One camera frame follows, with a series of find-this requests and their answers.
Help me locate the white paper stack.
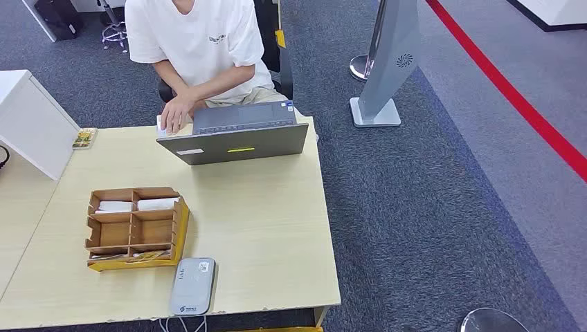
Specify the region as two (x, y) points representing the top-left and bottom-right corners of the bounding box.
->
(93, 201), (134, 214)
(136, 197), (180, 212)

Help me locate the white cabinet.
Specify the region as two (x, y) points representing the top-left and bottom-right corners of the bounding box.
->
(0, 69), (82, 181)

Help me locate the yellow strip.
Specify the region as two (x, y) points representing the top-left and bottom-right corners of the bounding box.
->
(224, 326), (324, 332)

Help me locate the white platform with black base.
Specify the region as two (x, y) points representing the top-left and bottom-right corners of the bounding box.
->
(506, 0), (587, 33)

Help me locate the white leaning panel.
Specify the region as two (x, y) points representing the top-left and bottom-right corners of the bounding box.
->
(20, 0), (59, 43)

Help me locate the chrome stanchion post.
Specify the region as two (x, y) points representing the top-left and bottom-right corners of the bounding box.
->
(349, 0), (388, 84)

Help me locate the small yellow-green card stack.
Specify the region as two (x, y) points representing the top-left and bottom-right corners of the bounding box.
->
(72, 127), (98, 150)

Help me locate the grey laptop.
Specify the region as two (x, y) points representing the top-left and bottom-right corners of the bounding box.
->
(156, 100), (310, 166)

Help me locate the black office chair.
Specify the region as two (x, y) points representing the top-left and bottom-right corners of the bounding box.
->
(157, 0), (294, 104)

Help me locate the red floor tape line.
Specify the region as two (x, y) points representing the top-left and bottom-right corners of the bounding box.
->
(424, 0), (587, 184)

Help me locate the grey card reader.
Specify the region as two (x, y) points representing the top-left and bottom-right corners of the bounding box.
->
(169, 257), (217, 317)

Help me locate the chrome round base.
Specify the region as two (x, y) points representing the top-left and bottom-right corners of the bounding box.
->
(460, 308), (530, 332)

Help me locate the grey kiosk stand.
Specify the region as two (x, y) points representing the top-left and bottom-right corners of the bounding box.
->
(349, 0), (420, 128)

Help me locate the person's left hand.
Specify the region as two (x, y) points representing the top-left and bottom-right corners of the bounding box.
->
(160, 93), (198, 136)

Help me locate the wooden compartment organizer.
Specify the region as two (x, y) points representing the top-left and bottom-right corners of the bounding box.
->
(84, 186), (184, 266)

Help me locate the chrome base stool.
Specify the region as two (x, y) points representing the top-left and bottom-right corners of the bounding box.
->
(96, 0), (129, 53)

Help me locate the person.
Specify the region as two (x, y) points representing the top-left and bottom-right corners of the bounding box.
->
(124, 0), (318, 138)

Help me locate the black bag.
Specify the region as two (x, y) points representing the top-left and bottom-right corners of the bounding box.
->
(33, 0), (85, 42)

